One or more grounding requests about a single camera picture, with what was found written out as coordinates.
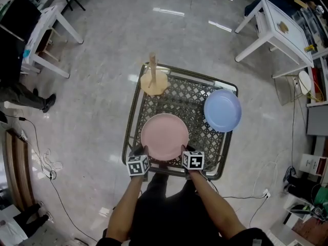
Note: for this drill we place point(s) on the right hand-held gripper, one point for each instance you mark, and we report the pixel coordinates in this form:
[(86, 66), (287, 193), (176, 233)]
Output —
[(193, 161)]

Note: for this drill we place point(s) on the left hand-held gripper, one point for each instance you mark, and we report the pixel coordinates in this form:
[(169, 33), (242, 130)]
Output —
[(137, 166)]

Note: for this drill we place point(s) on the pink big plate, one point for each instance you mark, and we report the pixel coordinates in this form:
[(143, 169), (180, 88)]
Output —
[(164, 136)]

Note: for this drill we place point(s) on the person's left forearm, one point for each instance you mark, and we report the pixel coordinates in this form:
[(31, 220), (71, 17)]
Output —
[(123, 209)]

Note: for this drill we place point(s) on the person's right forearm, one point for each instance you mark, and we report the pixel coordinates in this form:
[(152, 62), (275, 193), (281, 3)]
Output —
[(217, 204)]

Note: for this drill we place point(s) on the black woven coffee table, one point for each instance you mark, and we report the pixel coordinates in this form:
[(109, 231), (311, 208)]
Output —
[(184, 99)]

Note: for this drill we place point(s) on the person's black clothed body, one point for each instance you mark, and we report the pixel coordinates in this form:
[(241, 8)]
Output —
[(169, 214)]

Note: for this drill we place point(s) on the wooden cup tree stand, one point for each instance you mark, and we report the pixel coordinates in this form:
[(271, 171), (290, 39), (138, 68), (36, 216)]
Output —
[(153, 84)]

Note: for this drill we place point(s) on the white power strip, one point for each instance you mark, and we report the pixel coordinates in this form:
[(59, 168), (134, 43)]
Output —
[(295, 81), (266, 193)]

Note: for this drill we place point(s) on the black swivel chair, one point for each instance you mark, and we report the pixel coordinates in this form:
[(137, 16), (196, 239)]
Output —
[(102, 237)]

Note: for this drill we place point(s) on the white low shelf unit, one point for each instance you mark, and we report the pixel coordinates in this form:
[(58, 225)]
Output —
[(290, 201)]

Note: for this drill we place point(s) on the curved wooden bench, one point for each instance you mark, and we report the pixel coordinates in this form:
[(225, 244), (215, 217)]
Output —
[(19, 170)]

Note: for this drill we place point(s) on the black power adapter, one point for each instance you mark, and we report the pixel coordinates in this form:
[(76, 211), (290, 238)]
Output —
[(21, 119)]

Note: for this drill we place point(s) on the grey cabinet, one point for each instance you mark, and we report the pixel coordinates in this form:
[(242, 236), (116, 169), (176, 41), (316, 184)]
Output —
[(317, 119)]

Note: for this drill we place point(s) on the wooden drawer box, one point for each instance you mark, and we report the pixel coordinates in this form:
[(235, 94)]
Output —
[(323, 166)]

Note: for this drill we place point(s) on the wooden stool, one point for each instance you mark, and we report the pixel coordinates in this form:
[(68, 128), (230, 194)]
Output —
[(48, 45)]

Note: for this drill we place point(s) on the white square table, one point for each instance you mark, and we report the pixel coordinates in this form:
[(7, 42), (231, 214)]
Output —
[(287, 42)]

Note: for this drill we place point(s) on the wooden bowl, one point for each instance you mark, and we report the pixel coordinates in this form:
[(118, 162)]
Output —
[(284, 26)]

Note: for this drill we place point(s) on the yellow bottle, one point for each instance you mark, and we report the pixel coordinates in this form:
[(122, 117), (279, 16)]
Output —
[(309, 48)]

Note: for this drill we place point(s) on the white desk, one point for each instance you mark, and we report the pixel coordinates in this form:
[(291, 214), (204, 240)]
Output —
[(47, 19)]

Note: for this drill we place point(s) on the black monitor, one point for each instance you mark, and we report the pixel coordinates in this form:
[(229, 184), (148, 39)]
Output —
[(20, 14)]

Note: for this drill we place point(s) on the wooden basket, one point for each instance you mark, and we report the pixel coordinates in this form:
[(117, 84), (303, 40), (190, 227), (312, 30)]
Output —
[(300, 2)]

